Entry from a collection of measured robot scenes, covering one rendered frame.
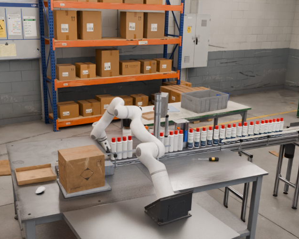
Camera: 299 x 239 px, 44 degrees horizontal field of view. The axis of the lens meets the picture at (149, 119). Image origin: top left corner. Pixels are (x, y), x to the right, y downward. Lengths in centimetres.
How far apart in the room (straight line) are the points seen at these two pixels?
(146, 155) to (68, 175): 62
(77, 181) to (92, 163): 17
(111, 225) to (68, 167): 56
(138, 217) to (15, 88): 517
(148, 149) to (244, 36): 787
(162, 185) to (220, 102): 307
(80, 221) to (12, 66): 506
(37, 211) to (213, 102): 331
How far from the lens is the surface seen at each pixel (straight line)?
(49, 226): 370
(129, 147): 336
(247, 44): 1032
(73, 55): 759
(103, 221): 257
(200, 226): 256
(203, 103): 522
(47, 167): 338
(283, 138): 435
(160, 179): 257
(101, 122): 309
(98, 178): 291
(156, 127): 324
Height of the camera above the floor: 221
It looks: 17 degrees down
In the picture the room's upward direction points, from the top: 2 degrees clockwise
